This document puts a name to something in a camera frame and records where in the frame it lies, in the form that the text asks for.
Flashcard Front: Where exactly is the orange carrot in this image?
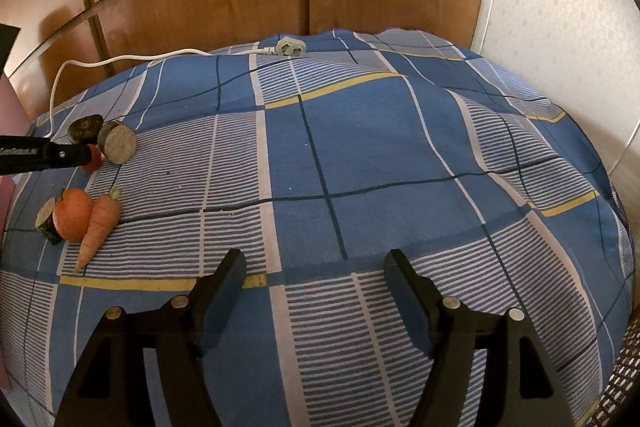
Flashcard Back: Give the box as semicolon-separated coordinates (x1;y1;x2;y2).
75;188;122;274

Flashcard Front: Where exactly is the white power cable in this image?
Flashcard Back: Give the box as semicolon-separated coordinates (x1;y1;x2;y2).
49;35;307;138

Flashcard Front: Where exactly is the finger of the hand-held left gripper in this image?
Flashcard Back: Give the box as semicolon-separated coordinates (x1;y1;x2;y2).
35;138;97;172

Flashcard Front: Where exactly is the blue plaid cloth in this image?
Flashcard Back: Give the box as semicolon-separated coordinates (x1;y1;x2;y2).
0;28;633;427

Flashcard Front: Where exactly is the pale cut piece dark rind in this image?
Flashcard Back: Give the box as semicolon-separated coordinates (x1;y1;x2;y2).
35;197;66;245

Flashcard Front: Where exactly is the pink shallow tray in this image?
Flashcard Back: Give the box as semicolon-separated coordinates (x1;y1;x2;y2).
0;72;28;390

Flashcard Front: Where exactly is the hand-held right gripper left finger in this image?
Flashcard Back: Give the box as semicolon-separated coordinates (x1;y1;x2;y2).
54;248;248;427

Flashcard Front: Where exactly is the red tomato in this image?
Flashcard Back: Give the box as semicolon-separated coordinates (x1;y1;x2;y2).
80;143;104;172

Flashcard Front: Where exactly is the orange with stem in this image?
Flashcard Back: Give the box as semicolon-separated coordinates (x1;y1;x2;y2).
53;188;96;243

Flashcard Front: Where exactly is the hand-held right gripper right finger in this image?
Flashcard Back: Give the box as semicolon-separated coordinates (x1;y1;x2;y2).
384;248;576;427

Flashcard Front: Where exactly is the woven rattan furniture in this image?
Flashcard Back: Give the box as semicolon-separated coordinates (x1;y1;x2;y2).
592;322;640;427

